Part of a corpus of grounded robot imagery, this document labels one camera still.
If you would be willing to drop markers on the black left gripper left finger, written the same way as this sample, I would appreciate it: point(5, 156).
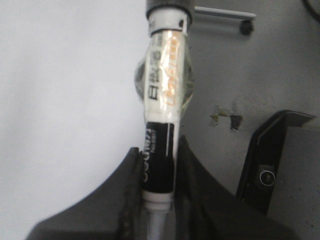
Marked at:
point(110, 212)

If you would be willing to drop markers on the grey metal bar handle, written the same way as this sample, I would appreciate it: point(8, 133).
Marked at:
point(246, 26)

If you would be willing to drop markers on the black metal bracket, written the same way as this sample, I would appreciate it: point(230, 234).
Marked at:
point(259, 172)

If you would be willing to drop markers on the white whiteboard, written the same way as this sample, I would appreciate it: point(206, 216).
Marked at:
point(69, 111)

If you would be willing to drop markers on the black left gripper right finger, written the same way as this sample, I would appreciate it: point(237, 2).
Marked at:
point(205, 210)

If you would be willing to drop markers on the black and white marker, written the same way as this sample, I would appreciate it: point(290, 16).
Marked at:
point(165, 84)

